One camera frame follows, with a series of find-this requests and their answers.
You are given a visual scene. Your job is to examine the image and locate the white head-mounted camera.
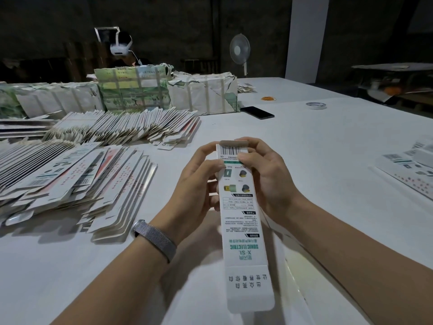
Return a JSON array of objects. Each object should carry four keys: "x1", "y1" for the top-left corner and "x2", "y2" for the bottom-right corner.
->
[{"x1": 110, "y1": 28, "x2": 133, "y2": 56}]

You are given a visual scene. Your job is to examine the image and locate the person's right forearm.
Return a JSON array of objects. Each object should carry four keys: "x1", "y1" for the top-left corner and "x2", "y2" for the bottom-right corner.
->
[{"x1": 281, "y1": 195, "x2": 433, "y2": 325}]

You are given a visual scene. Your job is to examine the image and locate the row of flat folded cartons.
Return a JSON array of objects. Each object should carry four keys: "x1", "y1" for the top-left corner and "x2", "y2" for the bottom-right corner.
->
[{"x1": 44, "y1": 109, "x2": 202, "y2": 151}]

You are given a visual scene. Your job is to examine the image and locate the white standing fan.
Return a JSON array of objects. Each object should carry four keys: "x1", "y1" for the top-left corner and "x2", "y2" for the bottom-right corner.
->
[{"x1": 229, "y1": 33, "x2": 251, "y2": 77}]

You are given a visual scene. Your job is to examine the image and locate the green paper-wrapped bundle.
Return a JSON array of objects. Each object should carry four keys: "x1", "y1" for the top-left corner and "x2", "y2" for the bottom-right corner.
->
[{"x1": 94, "y1": 63, "x2": 174, "y2": 114}]

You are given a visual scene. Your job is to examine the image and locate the stack of flat grey cartons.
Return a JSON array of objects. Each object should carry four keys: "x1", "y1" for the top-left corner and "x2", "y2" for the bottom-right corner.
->
[{"x1": 0, "y1": 118, "x2": 59, "y2": 140}]

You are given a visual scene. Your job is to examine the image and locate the flat white carton with barcode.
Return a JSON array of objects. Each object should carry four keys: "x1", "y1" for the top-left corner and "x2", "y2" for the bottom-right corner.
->
[{"x1": 403, "y1": 135, "x2": 433, "y2": 170}]

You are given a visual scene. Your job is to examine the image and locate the person's right hand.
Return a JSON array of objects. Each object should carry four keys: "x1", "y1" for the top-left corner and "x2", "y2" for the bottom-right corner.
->
[{"x1": 234, "y1": 137, "x2": 306, "y2": 227}]

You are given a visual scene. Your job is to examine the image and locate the silver mesh wristband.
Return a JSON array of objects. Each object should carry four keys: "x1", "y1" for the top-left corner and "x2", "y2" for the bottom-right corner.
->
[{"x1": 131, "y1": 219, "x2": 177, "y2": 263}]

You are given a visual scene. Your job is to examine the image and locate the dark background table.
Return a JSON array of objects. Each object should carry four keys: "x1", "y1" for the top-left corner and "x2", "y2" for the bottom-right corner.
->
[{"x1": 351, "y1": 62, "x2": 433, "y2": 114}]

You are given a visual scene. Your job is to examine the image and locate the black smartphone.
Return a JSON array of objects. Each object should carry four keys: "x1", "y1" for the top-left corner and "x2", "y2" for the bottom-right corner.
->
[{"x1": 240, "y1": 106, "x2": 275, "y2": 120}]

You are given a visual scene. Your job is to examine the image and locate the white torn paper-wrapped bundle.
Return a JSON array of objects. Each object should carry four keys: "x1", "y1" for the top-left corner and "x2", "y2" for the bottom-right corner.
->
[{"x1": 167, "y1": 72, "x2": 241, "y2": 116}]

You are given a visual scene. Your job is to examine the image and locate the flat white carton with dots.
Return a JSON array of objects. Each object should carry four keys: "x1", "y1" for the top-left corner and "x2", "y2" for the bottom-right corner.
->
[{"x1": 373, "y1": 153, "x2": 433, "y2": 201}]

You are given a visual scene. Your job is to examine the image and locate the person's left forearm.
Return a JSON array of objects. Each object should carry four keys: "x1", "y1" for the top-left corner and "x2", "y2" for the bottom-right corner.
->
[{"x1": 51, "y1": 230, "x2": 177, "y2": 325}]

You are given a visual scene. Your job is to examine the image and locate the pile of flat white cartons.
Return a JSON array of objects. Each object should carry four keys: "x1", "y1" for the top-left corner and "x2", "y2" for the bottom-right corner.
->
[{"x1": 0, "y1": 139, "x2": 158, "y2": 243}]

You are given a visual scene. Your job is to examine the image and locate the row of white wrapped bundles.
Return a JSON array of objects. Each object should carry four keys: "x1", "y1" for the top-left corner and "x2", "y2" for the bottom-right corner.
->
[{"x1": 0, "y1": 81, "x2": 106, "y2": 119}]

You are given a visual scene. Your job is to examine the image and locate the white upright panel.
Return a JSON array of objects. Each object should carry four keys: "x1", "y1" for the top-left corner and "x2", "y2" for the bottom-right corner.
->
[{"x1": 285, "y1": 0, "x2": 330, "y2": 84}]

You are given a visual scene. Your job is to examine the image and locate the long white printed carton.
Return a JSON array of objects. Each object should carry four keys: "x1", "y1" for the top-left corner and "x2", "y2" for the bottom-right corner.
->
[{"x1": 215, "y1": 140, "x2": 275, "y2": 314}]

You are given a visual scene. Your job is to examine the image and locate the person's left hand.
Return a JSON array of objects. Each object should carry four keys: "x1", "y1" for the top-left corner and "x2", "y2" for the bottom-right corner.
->
[{"x1": 150, "y1": 143, "x2": 226, "y2": 246}]

